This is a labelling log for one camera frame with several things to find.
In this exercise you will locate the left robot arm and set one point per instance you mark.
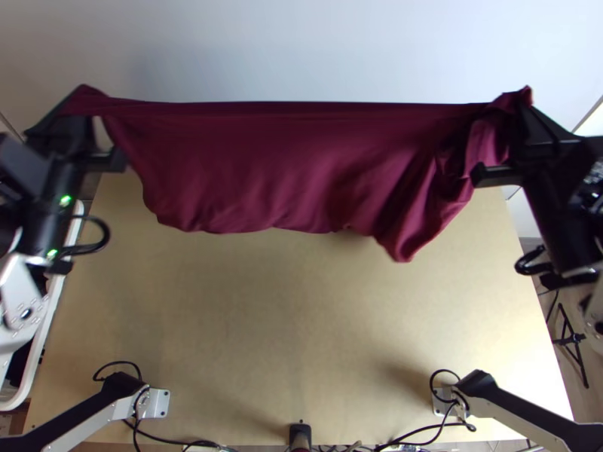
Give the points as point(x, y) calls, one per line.
point(47, 221)

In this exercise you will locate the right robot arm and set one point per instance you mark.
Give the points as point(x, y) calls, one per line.
point(556, 226)

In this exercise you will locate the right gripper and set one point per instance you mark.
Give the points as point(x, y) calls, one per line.
point(546, 160)

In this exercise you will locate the maroon t-shirt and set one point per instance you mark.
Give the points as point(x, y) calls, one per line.
point(301, 165)

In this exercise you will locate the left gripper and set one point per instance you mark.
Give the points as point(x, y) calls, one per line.
point(77, 141)

